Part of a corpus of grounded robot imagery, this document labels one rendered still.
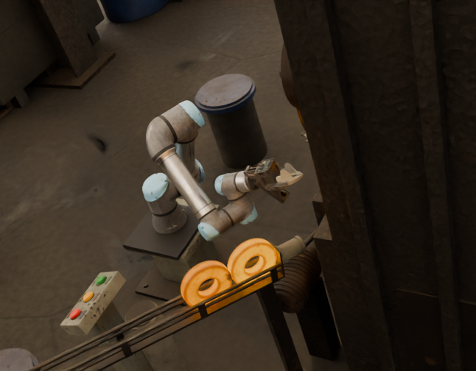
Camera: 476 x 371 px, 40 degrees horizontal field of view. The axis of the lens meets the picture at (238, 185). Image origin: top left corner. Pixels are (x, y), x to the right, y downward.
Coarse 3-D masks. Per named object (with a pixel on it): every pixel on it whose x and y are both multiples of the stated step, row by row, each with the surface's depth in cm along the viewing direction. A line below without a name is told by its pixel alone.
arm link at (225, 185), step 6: (228, 174) 234; (234, 174) 231; (216, 180) 237; (222, 180) 234; (228, 180) 232; (234, 180) 230; (216, 186) 236; (222, 186) 234; (228, 186) 232; (234, 186) 230; (222, 192) 236; (228, 192) 234; (234, 192) 233; (240, 192) 232; (228, 198) 236; (234, 198) 234
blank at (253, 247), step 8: (248, 240) 197; (256, 240) 197; (264, 240) 199; (240, 248) 195; (248, 248) 194; (256, 248) 196; (264, 248) 197; (272, 248) 199; (232, 256) 196; (240, 256) 194; (248, 256) 196; (264, 256) 199; (272, 256) 201; (232, 264) 195; (240, 264) 196; (256, 264) 203; (264, 264) 201; (272, 264) 202; (232, 272) 196; (240, 272) 198; (248, 272) 200; (256, 272) 201; (240, 280) 199
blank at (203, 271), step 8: (200, 264) 192; (208, 264) 192; (216, 264) 192; (192, 272) 191; (200, 272) 190; (208, 272) 192; (216, 272) 193; (224, 272) 195; (184, 280) 191; (192, 280) 190; (200, 280) 192; (216, 280) 197; (224, 280) 196; (184, 288) 191; (192, 288) 192; (216, 288) 197; (224, 288) 198; (184, 296) 192; (192, 296) 193; (200, 296) 195; (208, 296) 197; (192, 304) 195
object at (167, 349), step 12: (144, 300) 226; (132, 312) 223; (144, 324) 218; (168, 336) 228; (144, 348) 226; (156, 348) 225; (168, 348) 229; (156, 360) 229; (168, 360) 231; (180, 360) 236
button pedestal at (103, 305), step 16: (112, 272) 228; (96, 288) 225; (112, 288) 223; (80, 304) 222; (96, 304) 218; (112, 304) 228; (64, 320) 220; (80, 320) 213; (96, 320) 217; (112, 320) 229; (128, 368) 241; (144, 368) 249
